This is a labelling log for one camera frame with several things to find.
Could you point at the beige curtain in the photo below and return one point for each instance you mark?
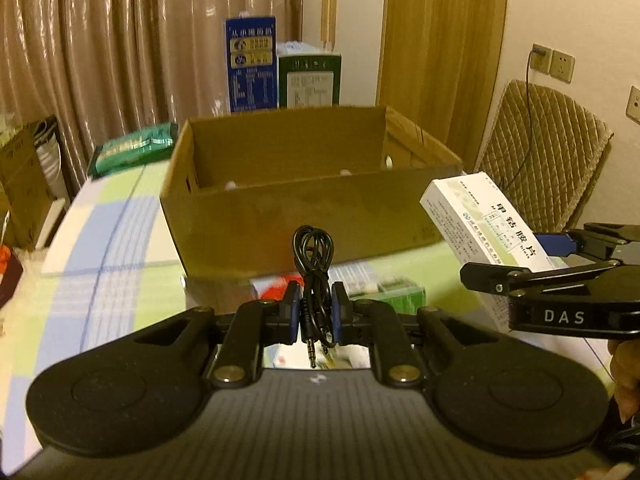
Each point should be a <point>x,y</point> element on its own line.
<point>125,50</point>

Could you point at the red and white packet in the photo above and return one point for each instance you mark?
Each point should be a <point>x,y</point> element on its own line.
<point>275,287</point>

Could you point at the dark paper bag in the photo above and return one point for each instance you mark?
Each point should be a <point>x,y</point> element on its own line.
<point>47,127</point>

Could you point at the stack of white buckets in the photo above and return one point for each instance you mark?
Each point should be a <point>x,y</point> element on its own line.
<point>52,167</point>

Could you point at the wooden door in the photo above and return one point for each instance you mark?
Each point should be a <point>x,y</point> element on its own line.
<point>440,60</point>

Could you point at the cardboard box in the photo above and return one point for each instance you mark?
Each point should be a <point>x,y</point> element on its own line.
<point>300,210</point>

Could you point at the wooden slat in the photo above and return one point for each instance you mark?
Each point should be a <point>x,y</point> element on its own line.
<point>324,15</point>
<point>333,17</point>

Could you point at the green milk carton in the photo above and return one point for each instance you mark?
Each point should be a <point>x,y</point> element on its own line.
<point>310,80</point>

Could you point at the dark red tray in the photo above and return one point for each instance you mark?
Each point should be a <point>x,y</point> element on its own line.
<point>10,280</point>

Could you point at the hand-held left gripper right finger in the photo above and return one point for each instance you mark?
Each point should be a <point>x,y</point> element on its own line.
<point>337,310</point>

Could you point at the brown storage carton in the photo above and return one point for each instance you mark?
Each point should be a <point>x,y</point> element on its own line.
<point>22,185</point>

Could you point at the green tea packet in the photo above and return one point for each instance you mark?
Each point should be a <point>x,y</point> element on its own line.
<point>132,147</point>

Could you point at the blue milk carton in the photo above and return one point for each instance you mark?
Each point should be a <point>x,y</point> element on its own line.
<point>252,70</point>

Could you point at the desktop with checked cloth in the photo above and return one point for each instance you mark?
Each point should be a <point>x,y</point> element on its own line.
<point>125,260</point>

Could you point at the green medicine box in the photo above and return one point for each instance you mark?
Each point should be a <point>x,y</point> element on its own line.
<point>395,290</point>

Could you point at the person's right hand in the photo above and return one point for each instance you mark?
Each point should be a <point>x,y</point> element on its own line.
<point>627,370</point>

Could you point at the white side cabinet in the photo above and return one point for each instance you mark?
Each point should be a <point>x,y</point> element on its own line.
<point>55,225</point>

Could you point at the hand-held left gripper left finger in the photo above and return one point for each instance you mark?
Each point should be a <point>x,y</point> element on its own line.
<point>292,307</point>

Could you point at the quilted chair cushion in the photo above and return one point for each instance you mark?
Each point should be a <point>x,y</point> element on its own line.
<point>545,160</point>

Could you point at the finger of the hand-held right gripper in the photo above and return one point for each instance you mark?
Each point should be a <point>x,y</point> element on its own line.
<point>500,277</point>
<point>555,245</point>

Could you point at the white medicine box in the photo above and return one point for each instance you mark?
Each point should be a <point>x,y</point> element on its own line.
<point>480,215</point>

